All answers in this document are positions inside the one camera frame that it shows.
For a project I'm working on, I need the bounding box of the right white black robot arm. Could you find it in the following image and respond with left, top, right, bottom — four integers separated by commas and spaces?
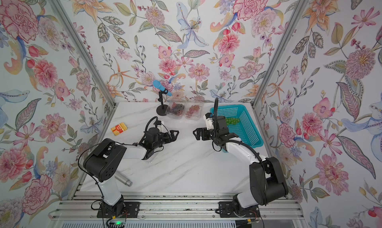
193, 113, 288, 217

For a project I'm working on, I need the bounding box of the blue microphone on black stand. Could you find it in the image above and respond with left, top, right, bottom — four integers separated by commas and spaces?
153, 80, 172, 116

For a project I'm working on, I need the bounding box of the grey metal cylinder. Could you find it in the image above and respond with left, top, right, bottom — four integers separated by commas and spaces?
114, 171, 133, 187

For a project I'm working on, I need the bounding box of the aluminium rail base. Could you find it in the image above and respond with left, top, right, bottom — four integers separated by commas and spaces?
48, 191, 307, 228

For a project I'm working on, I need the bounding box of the clear clamshell container front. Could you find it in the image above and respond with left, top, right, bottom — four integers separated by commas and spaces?
166, 101, 186, 119

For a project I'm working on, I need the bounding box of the orange yellow snack packet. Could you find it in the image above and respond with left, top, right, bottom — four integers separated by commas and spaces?
111, 122, 127, 136

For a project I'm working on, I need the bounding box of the clear clamshell container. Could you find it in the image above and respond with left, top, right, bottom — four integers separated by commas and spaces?
166, 101, 186, 119
185, 102, 204, 121

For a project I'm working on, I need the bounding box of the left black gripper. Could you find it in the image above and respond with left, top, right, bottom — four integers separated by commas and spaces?
152, 129, 179, 150

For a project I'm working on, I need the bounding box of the green grape bunch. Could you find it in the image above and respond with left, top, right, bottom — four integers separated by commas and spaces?
225, 117, 241, 126

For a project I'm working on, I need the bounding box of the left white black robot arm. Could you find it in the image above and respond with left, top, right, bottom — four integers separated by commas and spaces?
83, 116, 179, 218

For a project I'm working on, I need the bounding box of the teal plastic mesh basket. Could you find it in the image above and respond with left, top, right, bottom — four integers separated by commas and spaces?
217, 104, 264, 148

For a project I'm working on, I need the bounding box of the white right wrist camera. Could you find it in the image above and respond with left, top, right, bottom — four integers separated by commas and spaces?
204, 112, 214, 130

